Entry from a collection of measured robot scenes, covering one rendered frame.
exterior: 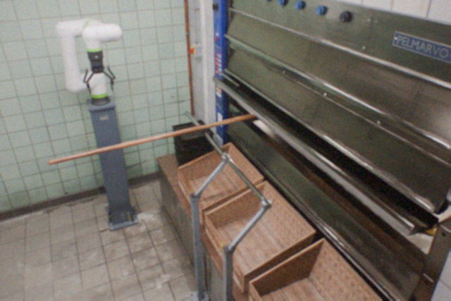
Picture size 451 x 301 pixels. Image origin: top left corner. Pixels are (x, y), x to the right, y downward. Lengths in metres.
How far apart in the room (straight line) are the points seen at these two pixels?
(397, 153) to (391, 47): 0.43
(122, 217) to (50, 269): 0.69
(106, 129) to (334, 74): 1.91
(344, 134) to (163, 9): 2.20
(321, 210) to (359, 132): 0.58
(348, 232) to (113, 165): 2.00
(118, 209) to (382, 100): 2.55
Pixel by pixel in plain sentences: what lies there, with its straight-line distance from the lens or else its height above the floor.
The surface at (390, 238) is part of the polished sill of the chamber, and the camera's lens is 1.82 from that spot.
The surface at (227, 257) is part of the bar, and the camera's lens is 1.95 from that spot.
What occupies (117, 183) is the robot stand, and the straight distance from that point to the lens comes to 3.33.
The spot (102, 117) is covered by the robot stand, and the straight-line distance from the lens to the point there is 3.01.
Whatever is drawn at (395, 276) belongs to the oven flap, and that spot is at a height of 1.01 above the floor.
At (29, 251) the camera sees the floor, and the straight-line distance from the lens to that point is 3.67.
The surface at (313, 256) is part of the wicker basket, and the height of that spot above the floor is 0.74.
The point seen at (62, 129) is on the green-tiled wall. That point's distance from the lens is 3.65.
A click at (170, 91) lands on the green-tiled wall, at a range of 3.69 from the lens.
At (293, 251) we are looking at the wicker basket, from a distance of 2.22.
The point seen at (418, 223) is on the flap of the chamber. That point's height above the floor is 1.40.
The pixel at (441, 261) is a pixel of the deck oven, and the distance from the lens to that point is 1.68.
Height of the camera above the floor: 2.35
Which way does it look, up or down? 28 degrees down
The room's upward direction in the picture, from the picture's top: straight up
